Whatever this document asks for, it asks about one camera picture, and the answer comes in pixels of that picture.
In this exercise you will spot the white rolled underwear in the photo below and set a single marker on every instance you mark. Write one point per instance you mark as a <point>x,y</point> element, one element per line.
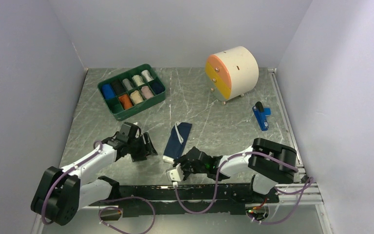
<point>147,75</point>

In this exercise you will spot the orange cream underwear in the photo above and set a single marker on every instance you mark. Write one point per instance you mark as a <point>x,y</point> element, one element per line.
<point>125,101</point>

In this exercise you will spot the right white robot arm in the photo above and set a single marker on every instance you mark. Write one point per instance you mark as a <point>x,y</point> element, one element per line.
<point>271,163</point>

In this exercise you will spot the blue rolled underwear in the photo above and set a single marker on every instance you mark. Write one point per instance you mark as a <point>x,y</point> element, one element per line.
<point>107,91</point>

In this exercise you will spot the blue black hand tool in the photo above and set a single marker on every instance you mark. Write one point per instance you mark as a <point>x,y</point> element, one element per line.
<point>261,113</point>

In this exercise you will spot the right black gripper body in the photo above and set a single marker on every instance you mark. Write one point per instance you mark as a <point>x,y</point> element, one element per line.
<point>188,168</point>

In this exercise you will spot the cream rolled underwear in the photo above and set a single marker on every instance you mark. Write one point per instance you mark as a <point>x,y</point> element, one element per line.
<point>138,80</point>

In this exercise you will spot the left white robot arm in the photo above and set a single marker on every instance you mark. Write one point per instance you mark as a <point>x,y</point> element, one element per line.
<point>63,191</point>

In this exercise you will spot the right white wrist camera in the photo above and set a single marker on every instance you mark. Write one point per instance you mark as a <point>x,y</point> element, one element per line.
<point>175,174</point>

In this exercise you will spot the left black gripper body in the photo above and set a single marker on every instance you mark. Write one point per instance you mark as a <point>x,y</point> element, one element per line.
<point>137,148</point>

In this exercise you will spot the black rolled underwear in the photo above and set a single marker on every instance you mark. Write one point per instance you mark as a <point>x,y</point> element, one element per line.
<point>118,87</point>

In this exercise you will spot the navy white underwear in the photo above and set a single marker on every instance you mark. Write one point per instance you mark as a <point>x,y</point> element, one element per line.
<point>177,141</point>

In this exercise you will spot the grey rolled underwear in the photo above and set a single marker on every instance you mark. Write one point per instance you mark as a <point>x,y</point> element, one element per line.
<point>128,84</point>

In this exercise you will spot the green divided storage tray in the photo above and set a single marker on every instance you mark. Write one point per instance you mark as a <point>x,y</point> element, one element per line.
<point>132,91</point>

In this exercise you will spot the round cream drawer cabinet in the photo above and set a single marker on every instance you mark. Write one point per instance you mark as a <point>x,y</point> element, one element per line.
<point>231,73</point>

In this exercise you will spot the beige rolled underwear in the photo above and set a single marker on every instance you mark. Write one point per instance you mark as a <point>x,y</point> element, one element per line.
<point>136,97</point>

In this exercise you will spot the navy rolled underwear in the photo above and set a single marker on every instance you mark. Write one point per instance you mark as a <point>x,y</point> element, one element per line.
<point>157,87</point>

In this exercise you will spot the pink rolled underwear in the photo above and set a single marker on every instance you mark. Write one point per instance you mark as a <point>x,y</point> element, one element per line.
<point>146,92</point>

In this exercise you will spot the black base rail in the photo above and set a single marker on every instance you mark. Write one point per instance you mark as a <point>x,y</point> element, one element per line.
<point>231,198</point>

